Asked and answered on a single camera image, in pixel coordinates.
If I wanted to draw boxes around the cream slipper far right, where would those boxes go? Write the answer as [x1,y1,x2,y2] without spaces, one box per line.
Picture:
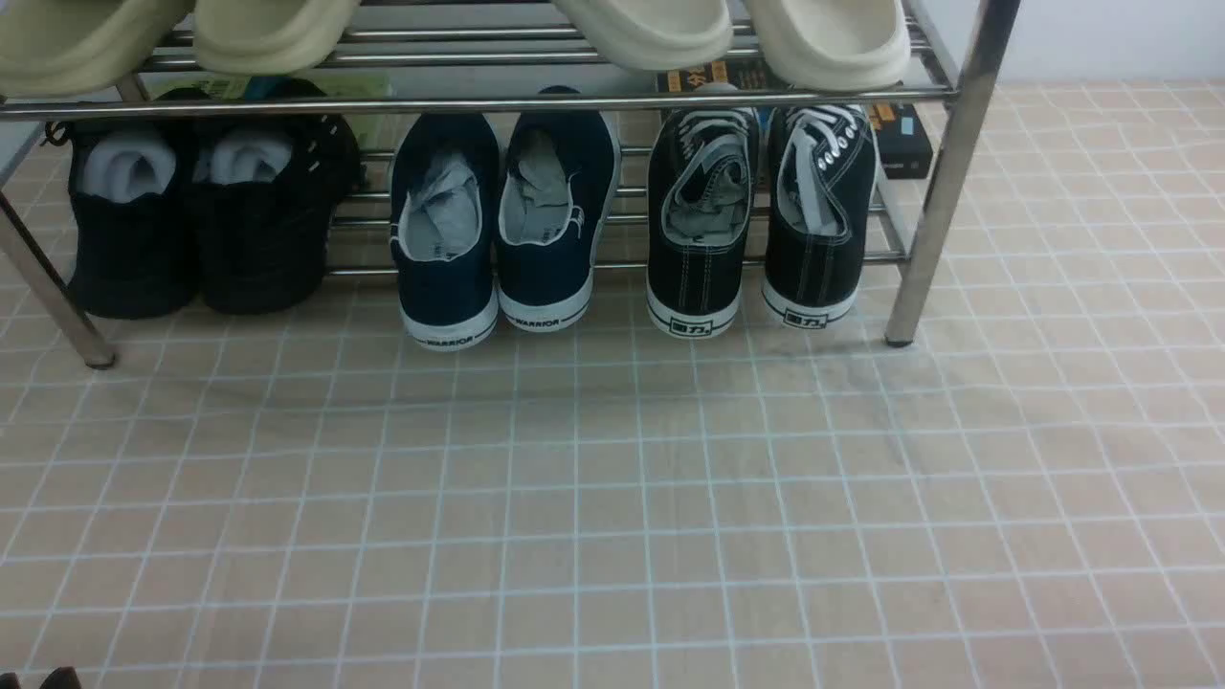
[744,1,911,93]

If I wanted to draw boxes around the black knit sneaker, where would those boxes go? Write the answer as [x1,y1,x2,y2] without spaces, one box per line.
[187,113,364,318]
[44,121,200,320]

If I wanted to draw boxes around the black laced canvas shoe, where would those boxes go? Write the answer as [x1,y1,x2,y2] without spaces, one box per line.
[762,104,877,330]
[646,104,761,340]

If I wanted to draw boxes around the cream slipper far left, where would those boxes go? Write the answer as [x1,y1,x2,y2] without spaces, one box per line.
[1,1,195,98]

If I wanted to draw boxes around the silver metal shoe rack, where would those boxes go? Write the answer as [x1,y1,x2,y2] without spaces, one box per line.
[2,1,1020,370]

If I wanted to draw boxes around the navy canvas shoe right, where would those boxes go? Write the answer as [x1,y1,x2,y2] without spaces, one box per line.
[495,110,621,333]

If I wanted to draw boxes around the navy canvas shoe left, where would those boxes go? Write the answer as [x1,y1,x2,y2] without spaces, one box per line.
[390,113,502,352]

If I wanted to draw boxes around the black laced canvas shoe right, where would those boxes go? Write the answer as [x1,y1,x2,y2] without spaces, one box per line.
[762,104,877,330]

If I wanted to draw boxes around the black laced canvas shoe left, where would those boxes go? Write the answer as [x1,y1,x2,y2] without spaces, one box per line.
[646,104,761,340]

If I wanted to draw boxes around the navy canvas shoe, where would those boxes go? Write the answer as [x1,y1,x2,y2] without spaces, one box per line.
[495,110,621,333]
[390,113,502,352]

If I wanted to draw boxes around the cream slipper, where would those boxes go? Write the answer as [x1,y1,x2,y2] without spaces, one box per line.
[554,0,734,74]
[744,1,911,93]
[192,1,363,76]
[1,1,195,98]

